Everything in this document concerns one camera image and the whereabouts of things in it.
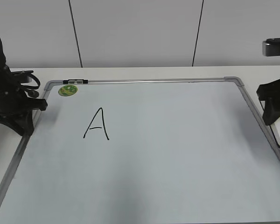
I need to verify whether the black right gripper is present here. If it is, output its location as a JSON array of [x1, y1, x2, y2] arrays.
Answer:
[[256, 79, 280, 126]]

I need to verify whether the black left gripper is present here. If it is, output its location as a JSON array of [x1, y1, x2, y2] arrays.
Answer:
[[0, 77, 48, 136]]

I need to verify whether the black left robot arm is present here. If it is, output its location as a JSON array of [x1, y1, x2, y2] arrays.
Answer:
[[0, 39, 48, 136]]

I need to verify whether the green round magnet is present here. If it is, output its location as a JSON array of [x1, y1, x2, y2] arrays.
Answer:
[[58, 84, 78, 97]]

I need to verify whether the black and silver board clip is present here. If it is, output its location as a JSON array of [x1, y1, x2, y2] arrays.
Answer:
[[63, 79, 88, 84]]

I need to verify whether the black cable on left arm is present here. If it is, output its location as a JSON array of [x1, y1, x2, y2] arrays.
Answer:
[[9, 70, 41, 98]]

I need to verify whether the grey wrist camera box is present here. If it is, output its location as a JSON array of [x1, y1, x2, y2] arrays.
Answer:
[[262, 38, 280, 57]]

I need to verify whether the white board with grey frame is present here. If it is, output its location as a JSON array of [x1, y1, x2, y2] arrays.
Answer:
[[0, 77, 280, 224]]

